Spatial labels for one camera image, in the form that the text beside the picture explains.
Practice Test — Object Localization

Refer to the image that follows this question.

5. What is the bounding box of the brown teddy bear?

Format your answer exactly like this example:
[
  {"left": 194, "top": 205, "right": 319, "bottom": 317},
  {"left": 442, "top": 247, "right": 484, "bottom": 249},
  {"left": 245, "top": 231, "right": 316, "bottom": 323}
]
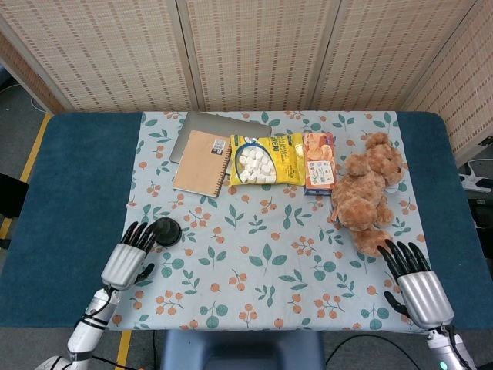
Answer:
[{"left": 330, "top": 132, "right": 408, "bottom": 258}]

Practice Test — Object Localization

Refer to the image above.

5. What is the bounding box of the woven bamboo folding screen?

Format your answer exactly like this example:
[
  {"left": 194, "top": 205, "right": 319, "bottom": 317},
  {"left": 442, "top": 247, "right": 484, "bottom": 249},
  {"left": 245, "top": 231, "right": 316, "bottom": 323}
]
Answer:
[{"left": 0, "top": 0, "right": 493, "bottom": 167}]

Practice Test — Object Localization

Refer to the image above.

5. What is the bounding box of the grey closed laptop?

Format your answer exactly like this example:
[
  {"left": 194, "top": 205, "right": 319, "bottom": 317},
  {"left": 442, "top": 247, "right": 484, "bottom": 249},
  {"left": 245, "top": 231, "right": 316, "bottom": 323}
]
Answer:
[{"left": 169, "top": 111, "right": 273, "bottom": 165}]

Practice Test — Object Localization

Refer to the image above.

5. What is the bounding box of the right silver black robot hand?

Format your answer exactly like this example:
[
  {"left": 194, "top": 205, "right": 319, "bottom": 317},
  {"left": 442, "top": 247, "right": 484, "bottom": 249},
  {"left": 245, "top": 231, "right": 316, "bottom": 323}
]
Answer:
[{"left": 377, "top": 239, "right": 455, "bottom": 331}]

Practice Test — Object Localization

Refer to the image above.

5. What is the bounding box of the black object beside table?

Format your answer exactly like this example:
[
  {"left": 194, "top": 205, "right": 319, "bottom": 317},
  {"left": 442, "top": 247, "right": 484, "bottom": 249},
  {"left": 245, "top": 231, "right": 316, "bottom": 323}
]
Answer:
[{"left": 0, "top": 173, "right": 30, "bottom": 219}]

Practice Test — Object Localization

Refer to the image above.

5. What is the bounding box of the floral patterned tablecloth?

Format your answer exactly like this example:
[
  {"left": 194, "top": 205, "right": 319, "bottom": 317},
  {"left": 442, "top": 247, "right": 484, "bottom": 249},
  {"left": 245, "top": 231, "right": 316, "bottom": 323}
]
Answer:
[{"left": 106, "top": 110, "right": 438, "bottom": 332}]

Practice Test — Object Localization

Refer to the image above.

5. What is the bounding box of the yellow floor tape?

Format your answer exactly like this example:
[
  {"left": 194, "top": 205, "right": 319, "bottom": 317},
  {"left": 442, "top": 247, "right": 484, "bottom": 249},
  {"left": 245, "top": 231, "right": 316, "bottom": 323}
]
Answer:
[
  {"left": 114, "top": 330, "right": 132, "bottom": 370},
  {"left": 0, "top": 113, "right": 53, "bottom": 238}
]

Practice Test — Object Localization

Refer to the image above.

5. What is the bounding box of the orange biscuit box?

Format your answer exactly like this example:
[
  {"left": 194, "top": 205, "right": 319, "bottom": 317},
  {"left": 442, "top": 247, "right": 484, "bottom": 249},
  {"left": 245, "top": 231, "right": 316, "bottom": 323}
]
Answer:
[{"left": 303, "top": 132, "right": 338, "bottom": 197}]

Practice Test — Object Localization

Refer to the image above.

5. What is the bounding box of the black floor cable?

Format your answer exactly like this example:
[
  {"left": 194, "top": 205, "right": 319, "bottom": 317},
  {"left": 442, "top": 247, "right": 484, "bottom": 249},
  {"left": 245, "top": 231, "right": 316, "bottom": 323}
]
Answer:
[{"left": 325, "top": 333, "right": 429, "bottom": 370}]

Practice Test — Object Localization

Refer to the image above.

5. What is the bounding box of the teal table cover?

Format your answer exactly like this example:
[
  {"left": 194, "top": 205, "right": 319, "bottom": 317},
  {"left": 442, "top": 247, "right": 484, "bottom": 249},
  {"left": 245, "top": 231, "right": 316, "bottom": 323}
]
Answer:
[{"left": 0, "top": 111, "right": 481, "bottom": 329}]

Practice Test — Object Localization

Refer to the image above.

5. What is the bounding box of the brown spiral notebook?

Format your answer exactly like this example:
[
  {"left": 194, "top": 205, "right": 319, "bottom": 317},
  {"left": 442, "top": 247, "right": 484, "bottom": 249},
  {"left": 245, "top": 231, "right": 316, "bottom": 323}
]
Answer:
[{"left": 172, "top": 129, "right": 232, "bottom": 199}]

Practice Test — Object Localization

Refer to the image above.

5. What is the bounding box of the yellow marshmallow bag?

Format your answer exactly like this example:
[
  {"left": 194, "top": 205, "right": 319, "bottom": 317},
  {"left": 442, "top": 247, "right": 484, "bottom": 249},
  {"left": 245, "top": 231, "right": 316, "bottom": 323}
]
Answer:
[{"left": 229, "top": 133, "right": 307, "bottom": 188}]

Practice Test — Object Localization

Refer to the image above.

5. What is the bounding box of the black equipment box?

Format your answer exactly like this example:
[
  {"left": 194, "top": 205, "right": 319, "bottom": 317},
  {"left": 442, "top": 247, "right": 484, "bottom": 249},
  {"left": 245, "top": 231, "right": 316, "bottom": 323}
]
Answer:
[{"left": 467, "top": 198, "right": 493, "bottom": 229}]

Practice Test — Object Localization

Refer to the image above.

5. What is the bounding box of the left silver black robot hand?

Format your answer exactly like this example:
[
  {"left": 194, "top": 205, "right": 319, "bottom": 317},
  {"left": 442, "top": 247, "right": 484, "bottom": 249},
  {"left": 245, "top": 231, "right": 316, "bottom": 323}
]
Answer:
[{"left": 100, "top": 221, "right": 159, "bottom": 292}]

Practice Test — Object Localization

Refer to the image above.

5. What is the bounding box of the white power strip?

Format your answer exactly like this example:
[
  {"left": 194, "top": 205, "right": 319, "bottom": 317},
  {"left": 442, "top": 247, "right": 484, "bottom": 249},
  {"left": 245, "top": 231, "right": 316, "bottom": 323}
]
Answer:
[{"left": 459, "top": 171, "right": 493, "bottom": 193}]

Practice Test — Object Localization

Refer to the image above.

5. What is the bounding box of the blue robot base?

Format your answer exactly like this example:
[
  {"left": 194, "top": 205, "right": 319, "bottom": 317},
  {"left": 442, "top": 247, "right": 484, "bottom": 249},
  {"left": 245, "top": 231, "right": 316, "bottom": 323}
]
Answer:
[{"left": 160, "top": 330, "right": 327, "bottom": 370}]

